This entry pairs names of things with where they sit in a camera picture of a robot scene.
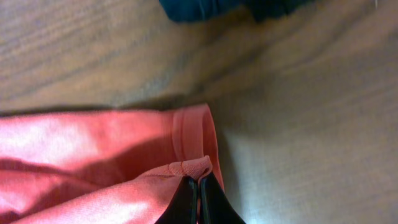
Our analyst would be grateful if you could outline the folded navy blue clothes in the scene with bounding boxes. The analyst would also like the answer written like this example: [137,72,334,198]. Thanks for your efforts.
[159,0,311,22]

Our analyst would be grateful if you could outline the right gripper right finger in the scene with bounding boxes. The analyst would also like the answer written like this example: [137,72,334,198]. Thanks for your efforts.
[198,172,246,224]

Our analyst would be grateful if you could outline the red orange t-shirt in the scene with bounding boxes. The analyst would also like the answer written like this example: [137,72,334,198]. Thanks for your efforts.
[1,105,222,223]

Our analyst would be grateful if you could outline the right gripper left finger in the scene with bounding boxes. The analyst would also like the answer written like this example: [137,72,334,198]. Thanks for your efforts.
[155,177,198,224]

